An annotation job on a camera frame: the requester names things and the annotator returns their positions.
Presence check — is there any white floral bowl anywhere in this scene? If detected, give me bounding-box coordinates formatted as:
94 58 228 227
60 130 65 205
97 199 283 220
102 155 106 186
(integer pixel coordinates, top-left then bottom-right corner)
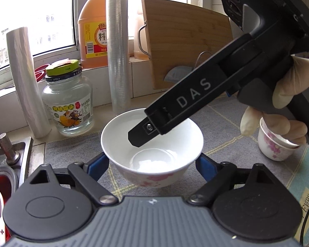
101 108 204 189

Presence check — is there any steel kitchen knife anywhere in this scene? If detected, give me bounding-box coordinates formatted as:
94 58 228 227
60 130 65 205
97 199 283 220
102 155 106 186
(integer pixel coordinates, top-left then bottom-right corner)
163 66 194 84

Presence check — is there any right hand in beige glove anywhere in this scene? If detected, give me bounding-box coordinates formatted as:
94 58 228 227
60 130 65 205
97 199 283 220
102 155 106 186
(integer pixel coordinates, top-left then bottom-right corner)
240 56 309 145

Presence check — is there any small floral cup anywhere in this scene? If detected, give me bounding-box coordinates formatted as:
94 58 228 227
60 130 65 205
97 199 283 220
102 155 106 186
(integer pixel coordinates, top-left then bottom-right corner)
258 118 300 162

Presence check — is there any stainless steel sink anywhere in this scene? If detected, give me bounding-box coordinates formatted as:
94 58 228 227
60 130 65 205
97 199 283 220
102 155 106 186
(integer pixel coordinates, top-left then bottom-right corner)
0 137 33 187

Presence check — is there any glass jar with yellow lid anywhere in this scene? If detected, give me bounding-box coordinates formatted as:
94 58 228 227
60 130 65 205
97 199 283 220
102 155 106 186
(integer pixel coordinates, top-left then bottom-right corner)
42 59 94 137

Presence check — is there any orange oil jug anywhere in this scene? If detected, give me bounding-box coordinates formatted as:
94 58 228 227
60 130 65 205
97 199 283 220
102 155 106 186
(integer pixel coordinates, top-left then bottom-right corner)
134 0 149 60
78 0 108 69

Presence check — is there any sink soap dispenser knob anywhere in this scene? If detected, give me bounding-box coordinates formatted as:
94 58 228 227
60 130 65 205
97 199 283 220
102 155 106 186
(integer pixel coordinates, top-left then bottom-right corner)
0 133 20 166

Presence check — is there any short plastic wrap roll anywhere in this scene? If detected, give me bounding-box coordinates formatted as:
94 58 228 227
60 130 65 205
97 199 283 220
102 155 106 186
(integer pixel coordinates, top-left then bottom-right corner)
6 27 51 138

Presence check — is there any bamboo cutting board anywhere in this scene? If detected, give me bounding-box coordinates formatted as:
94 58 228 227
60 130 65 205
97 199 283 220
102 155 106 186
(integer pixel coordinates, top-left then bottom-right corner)
142 0 233 89

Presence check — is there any tall plastic wrap roll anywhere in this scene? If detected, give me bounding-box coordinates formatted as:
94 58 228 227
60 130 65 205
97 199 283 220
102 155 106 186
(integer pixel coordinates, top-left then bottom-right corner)
106 0 131 115

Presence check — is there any metal wire rack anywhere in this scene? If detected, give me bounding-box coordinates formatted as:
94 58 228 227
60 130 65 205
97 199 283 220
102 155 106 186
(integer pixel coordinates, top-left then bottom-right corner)
145 22 214 69

